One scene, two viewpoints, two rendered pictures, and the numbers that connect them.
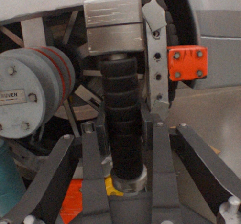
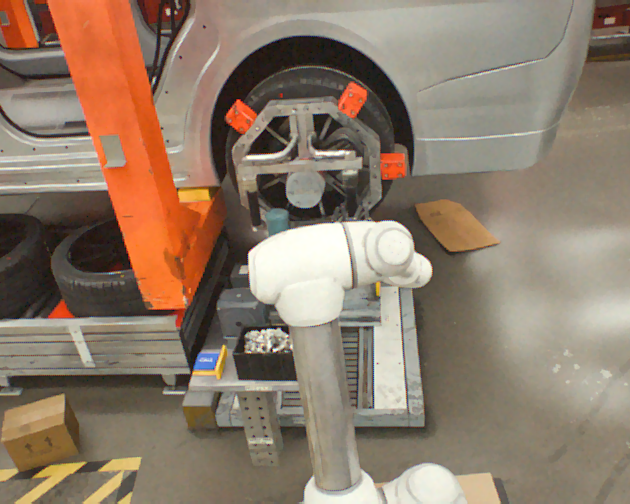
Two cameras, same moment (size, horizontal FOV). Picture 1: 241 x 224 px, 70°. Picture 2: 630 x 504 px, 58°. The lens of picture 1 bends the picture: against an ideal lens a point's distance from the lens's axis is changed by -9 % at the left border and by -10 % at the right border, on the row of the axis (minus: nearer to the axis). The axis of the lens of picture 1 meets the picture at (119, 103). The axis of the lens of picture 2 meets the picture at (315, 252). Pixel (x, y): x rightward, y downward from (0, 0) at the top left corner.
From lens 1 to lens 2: 176 cm
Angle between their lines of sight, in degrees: 15
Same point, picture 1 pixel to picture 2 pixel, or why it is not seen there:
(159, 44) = (375, 159)
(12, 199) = not seen: hidden behind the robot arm
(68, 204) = not seen: hidden behind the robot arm
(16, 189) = not seen: hidden behind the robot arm
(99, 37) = (346, 182)
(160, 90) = (376, 183)
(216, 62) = (430, 157)
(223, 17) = (436, 124)
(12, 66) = (310, 180)
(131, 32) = (354, 182)
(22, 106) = (312, 194)
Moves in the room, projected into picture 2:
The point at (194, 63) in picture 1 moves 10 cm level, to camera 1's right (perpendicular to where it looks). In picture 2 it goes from (396, 170) to (424, 168)
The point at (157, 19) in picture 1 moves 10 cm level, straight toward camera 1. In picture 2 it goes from (374, 147) to (368, 158)
